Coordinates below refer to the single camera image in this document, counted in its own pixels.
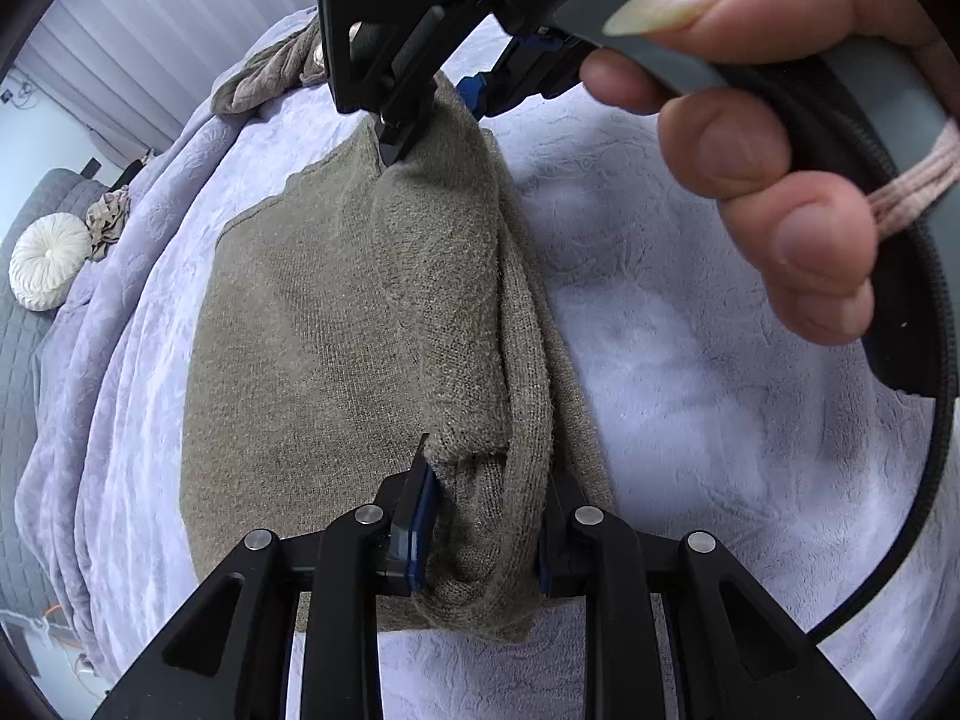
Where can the round white pleated cushion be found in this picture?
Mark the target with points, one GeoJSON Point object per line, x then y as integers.
{"type": "Point", "coordinates": [46, 259]}

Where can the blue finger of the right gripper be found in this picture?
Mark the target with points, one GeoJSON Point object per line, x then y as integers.
{"type": "Point", "coordinates": [412, 55]}
{"type": "Point", "coordinates": [543, 63]}

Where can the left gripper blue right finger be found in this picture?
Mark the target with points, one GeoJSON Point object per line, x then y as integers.
{"type": "Point", "coordinates": [678, 627]}

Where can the small beige crumpled cloth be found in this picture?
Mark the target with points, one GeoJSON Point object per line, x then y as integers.
{"type": "Point", "coordinates": [105, 220]}

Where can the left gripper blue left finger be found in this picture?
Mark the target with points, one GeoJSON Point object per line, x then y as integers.
{"type": "Point", "coordinates": [227, 652]}

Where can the dark brown knit garment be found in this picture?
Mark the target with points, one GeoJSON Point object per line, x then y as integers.
{"type": "Point", "coordinates": [296, 61]}

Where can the grey pleated curtain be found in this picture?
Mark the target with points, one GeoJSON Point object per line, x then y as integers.
{"type": "Point", "coordinates": [133, 71]}

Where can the person right hand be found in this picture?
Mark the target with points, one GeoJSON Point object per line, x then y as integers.
{"type": "Point", "coordinates": [810, 235]}

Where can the lavender plush bed blanket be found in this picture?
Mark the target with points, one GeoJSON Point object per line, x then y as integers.
{"type": "Point", "coordinates": [711, 414]}

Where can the grey quilted headboard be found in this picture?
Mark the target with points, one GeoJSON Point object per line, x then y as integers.
{"type": "Point", "coordinates": [25, 588]}

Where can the olive brown knit sweater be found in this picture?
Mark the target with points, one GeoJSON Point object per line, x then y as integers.
{"type": "Point", "coordinates": [371, 313]}

